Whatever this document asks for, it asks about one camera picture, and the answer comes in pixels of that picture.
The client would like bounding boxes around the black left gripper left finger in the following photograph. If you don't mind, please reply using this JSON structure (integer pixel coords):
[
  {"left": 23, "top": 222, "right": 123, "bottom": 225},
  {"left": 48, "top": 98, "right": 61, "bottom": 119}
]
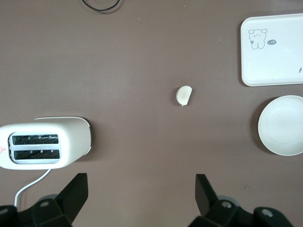
[{"left": 28, "top": 173, "right": 89, "bottom": 227}]

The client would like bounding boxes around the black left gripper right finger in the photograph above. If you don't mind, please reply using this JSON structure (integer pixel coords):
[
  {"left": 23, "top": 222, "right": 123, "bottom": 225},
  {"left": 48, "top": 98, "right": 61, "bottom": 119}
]
[{"left": 188, "top": 174, "right": 237, "bottom": 227}]

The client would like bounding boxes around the pale half-round bun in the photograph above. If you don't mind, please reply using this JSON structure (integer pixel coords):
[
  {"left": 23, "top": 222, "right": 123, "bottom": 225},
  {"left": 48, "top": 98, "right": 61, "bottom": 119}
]
[{"left": 175, "top": 85, "right": 194, "bottom": 107}]

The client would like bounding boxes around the beige round bowl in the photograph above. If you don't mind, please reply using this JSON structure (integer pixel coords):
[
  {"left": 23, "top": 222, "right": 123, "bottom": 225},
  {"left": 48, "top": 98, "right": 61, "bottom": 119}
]
[{"left": 258, "top": 95, "right": 303, "bottom": 157}]

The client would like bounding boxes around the cream tray with rabbit print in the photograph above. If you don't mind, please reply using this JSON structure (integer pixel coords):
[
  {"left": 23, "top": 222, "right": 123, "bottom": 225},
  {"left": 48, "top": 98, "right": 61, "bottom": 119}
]
[{"left": 240, "top": 13, "right": 303, "bottom": 87}]

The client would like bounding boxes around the cream two-slot toaster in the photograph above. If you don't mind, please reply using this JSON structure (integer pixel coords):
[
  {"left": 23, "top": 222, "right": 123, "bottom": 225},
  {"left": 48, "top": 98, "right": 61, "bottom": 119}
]
[{"left": 0, "top": 116, "right": 93, "bottom": 170}]

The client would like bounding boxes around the white toaster power cord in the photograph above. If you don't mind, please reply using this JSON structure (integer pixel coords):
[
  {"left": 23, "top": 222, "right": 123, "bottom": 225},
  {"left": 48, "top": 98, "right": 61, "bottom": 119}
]
[{"left": 14, "top": 168, "right": 53, "bottom": 209}]

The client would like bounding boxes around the black looped cable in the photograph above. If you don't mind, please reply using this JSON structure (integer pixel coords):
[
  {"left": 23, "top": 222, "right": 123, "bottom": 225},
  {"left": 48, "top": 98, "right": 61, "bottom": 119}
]
[{"left": 81, "top": 0, "right": 121, "bottom": 14}]

